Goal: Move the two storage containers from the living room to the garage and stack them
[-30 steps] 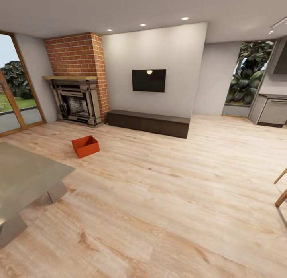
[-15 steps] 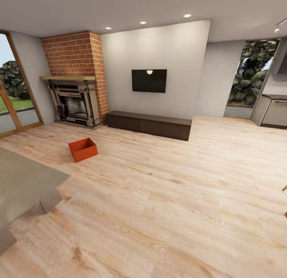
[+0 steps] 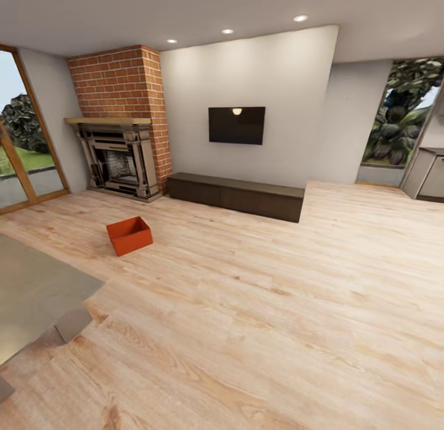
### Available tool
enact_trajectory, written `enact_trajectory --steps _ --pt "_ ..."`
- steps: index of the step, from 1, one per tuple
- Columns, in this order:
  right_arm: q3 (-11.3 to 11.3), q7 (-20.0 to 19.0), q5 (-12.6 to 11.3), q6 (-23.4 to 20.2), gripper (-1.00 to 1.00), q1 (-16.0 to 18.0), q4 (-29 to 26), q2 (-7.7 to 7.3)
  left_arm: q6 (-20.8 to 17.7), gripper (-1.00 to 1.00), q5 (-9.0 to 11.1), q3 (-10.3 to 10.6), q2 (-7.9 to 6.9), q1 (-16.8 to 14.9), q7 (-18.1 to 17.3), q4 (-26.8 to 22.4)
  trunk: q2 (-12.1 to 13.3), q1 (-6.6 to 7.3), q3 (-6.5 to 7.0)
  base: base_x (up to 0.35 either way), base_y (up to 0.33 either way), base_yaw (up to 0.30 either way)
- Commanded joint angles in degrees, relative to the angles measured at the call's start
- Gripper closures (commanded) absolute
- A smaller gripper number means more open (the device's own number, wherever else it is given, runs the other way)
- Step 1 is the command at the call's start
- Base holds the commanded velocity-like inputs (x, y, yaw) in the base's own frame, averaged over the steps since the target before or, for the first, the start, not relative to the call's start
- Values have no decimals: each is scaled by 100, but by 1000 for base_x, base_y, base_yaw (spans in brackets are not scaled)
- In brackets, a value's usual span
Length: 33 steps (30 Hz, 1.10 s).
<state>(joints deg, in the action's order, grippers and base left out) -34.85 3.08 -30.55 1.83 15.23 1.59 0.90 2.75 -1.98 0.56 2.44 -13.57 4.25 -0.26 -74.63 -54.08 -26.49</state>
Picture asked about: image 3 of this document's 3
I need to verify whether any storage box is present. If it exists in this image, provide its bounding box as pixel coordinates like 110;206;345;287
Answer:
106;216;153;256

